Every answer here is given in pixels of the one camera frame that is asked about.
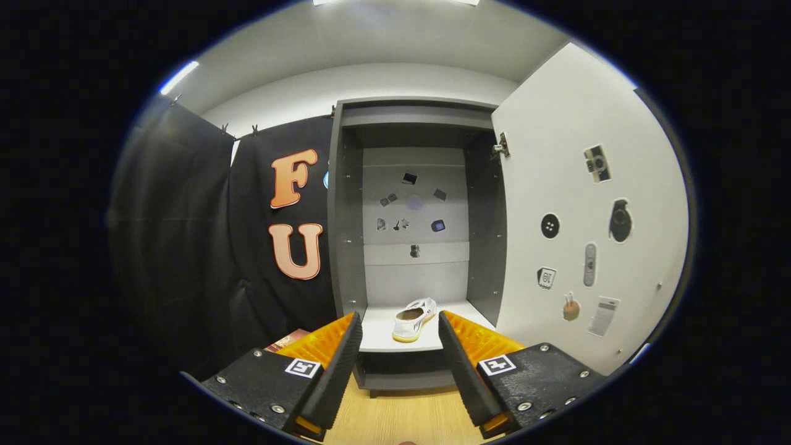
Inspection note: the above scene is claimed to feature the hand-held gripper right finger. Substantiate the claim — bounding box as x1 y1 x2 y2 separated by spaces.
438 310 609 439

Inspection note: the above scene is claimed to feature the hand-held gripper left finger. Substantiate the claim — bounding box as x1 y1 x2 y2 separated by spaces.
201 311 364 441

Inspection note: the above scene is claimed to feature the white canvas shoe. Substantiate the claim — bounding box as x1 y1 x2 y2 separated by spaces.
392 297 438 343

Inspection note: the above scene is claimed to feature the beige shoe cabinet door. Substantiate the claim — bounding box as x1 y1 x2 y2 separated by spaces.
491 40 699 376

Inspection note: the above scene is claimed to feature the white cabinet shelf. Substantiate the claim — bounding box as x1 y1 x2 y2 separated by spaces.
358 300 497 353

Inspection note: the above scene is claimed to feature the brown cover book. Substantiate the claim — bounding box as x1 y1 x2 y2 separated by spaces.
264 328 311 354

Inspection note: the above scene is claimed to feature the black backdrop cloth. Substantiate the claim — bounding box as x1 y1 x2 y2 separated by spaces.
108 93 339 378

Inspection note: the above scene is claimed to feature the narrow ceiling light strip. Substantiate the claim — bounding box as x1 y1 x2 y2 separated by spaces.
159 60 200 96

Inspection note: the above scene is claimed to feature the wide ceiling light panel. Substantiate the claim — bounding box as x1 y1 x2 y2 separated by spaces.
312 0 481 7

